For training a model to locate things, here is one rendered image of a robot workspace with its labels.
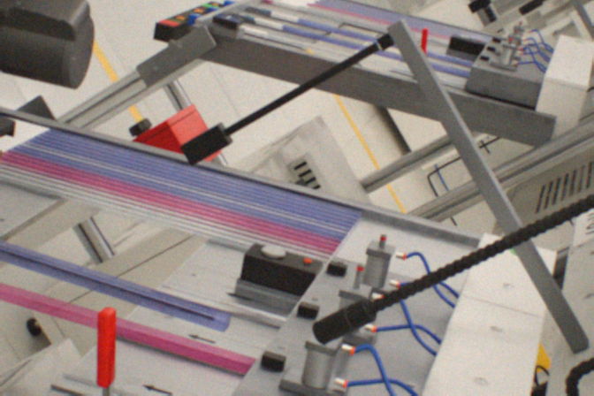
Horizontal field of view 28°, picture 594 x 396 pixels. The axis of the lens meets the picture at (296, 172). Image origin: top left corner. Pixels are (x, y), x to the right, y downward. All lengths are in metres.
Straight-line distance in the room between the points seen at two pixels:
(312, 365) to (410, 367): 0.12
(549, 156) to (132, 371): 1.30
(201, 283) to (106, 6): 2.63
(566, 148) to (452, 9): 3.35
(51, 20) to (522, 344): 0.48
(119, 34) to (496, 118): 1.80
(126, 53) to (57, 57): 2.85
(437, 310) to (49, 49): 0.44
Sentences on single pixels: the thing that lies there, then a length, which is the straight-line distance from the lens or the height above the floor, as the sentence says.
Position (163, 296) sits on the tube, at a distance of 0.94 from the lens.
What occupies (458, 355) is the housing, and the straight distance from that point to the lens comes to 1.00.
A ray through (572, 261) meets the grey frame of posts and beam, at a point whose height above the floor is 1.32.
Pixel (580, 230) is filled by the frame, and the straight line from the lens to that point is 1.44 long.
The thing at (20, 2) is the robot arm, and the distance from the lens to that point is 0.91.
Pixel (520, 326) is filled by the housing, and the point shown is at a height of 1.30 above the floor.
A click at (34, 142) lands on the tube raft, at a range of 1.54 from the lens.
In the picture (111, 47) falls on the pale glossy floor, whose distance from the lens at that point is 3.69.
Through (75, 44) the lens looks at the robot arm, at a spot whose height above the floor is 1.17.
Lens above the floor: 1.58
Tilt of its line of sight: 21 degrees down
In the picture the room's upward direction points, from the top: 61 degrees clockwise
